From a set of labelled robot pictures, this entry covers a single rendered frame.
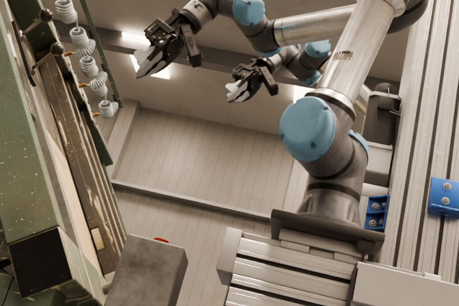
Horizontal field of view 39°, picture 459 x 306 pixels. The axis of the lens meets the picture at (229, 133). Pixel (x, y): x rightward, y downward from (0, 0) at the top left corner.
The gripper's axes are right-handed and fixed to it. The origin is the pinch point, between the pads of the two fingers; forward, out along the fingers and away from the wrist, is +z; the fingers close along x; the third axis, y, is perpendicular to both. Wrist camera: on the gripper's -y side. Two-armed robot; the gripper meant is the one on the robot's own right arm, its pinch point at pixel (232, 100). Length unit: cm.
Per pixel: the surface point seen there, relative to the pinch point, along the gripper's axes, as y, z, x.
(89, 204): 37, 43, -32
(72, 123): 62, 26, -19
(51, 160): 4, 61, 23
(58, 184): -2, 65, 20
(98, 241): 27, 50, -38
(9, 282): -27, 92, 31
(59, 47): 20, 40, 39
